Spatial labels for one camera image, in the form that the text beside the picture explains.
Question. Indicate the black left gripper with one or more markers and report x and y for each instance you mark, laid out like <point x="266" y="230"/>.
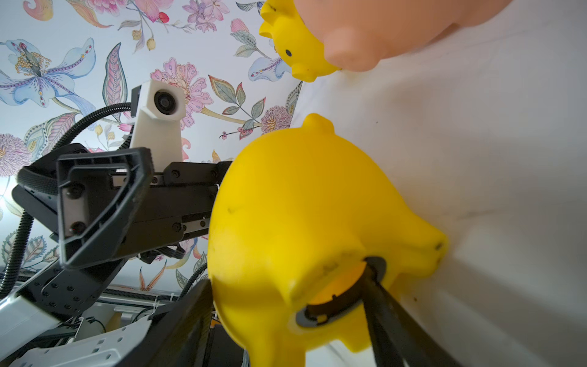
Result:
<point x="105" y="208"/>

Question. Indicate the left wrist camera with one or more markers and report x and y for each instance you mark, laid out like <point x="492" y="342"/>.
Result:
<point x="157" y="110"/>

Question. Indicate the pink piggy bank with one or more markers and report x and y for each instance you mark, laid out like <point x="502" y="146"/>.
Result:
<point x="357" y="35"/>

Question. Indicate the yellow piggy bank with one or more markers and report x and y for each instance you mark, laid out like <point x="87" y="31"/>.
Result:
<point x="300" y="215"/>
<point x="293" y="41"/>

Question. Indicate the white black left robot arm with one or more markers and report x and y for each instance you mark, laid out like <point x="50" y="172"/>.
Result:
<point x="31" y="337"/>

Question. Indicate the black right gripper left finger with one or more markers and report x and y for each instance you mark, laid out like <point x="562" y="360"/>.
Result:
<point x="180" y="337"/>

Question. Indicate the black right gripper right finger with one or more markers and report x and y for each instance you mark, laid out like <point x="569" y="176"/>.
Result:
<point x="396" y="338"/>

